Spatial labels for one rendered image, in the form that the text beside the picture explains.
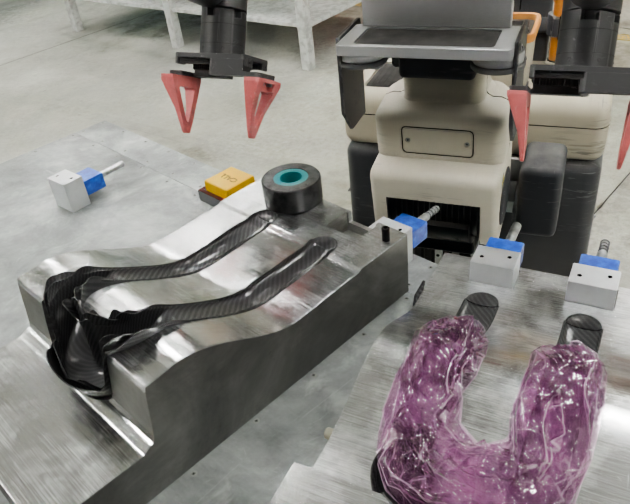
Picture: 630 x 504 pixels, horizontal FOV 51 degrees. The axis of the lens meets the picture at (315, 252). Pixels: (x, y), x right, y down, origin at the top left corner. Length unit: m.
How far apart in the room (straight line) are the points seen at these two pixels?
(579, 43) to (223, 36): 0.41
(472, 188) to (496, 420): 0.58
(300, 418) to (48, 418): 0.25
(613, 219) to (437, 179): 1.49
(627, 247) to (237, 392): 1.89
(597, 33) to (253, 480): 0.56
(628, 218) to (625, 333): 1.83
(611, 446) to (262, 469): 0.32
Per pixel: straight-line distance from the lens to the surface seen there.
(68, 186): 1.17
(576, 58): 0.74
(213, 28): 0.86
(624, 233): 2.49
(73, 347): 0.77
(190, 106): 0.91
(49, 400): 0.74
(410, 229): 0.89
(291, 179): 0.90
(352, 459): 0.59
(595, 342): 0.74
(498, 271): 0.78
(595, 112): 1.37
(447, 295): 0.77
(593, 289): 0.77
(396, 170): 1.14
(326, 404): 0.73
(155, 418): 0.64
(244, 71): 0.83
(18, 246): 1.14
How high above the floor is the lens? 1.35
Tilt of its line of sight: 35 degrees down
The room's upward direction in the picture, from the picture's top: 7 degrees counter-clockwise
